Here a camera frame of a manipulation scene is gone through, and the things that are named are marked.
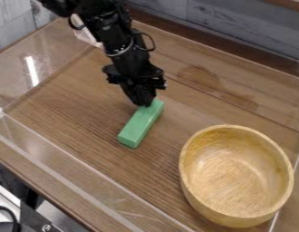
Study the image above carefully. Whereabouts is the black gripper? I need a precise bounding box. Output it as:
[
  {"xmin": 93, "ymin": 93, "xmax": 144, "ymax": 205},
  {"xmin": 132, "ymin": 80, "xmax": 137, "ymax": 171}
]
[{"xmin": 103, "ymin": 51, "xmax": 166, "ymax": 107}]

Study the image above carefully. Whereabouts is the green rectangular block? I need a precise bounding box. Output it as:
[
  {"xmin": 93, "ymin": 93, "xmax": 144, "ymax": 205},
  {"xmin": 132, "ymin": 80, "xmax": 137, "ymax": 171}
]
[{"xmin": 117, "ymin": 100, "xmax": 164, "ymax": 149}]

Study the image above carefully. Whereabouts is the brown wooden bowl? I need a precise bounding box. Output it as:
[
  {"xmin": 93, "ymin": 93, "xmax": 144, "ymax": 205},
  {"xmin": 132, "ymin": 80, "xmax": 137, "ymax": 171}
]
[{"xmin": 179, "ymin": 125, "xmax": 294, "ymax": 228}]

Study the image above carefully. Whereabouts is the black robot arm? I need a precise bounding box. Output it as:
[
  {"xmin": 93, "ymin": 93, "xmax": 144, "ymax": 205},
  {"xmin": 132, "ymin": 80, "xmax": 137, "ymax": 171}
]
[{"xmin": 37, "ymin": 0, "xmax": 166, "ymax": 107}]

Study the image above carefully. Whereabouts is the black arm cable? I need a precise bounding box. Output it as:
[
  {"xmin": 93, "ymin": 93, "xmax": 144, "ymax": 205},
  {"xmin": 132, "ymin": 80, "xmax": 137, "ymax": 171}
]
[{"xmin": 132, "ymin": 30, "xmax": 158, "ymax": 53}]

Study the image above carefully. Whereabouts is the clear acrylic corner bracket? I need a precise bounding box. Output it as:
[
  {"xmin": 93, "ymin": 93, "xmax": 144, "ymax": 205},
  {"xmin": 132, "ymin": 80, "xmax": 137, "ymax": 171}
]
[{"xmin": 72, "ymin": 14, "xmax": 103, "ymax": 49}]

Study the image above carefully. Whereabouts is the clear acrylic tray wall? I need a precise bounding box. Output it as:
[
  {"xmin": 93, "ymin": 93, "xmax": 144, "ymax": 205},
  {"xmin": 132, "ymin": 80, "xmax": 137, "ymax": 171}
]
[{"xmin": 0, "ymin": 112, "xmax": 194, "ymax": 232}]

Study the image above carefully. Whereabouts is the black cable lower left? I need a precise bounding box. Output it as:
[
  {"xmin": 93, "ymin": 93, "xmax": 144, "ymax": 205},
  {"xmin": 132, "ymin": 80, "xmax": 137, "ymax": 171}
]
[{"xmin": 0, "ymin": 204, "xmax": 23, "ymax": 232}]

